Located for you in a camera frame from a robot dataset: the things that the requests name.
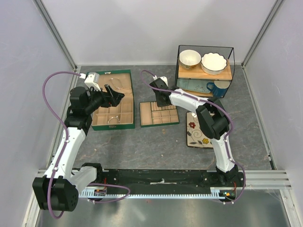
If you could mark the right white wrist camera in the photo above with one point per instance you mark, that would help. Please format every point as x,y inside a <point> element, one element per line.
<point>160,81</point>

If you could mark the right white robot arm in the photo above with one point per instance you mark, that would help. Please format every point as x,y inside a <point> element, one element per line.
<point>213,121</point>

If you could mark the cream floral bowl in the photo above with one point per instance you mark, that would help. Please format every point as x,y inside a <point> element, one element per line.
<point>189,59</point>

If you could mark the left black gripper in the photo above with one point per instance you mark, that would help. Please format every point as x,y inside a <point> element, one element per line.
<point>111,99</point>

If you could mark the square floral plate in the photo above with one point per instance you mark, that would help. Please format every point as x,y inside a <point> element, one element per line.
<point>194,136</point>

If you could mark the green jewelry box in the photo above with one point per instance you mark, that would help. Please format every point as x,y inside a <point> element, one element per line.
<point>120,81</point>

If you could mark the blue enamel mug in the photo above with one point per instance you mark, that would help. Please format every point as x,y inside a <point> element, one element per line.
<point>218,88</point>

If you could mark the black wire shelf rack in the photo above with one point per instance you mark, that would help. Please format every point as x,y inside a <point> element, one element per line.
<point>197,73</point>

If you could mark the white scalloped bowl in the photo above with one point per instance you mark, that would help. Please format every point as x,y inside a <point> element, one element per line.
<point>213,63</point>

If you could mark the silver pearl bangle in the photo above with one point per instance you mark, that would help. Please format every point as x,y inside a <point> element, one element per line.
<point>114,120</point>

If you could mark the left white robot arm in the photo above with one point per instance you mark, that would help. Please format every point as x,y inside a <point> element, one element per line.
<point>59,188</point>

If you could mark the green jewelry tray insert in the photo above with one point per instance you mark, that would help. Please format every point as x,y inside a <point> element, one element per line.
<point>151,115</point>

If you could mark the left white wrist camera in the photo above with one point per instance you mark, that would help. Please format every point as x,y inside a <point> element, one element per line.
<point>91,80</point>

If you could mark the light blue rectangular plate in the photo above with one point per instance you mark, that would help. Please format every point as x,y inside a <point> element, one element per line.
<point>197,85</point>

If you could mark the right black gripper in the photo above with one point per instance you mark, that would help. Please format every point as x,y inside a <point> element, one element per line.
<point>159,104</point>

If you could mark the grey cable duct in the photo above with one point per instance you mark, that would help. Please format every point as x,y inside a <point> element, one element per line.
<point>93,193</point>

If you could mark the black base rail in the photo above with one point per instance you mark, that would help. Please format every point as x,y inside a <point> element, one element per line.
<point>204,178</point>

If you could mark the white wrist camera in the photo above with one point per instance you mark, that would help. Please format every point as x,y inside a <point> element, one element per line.
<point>160,81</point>
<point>91,80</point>

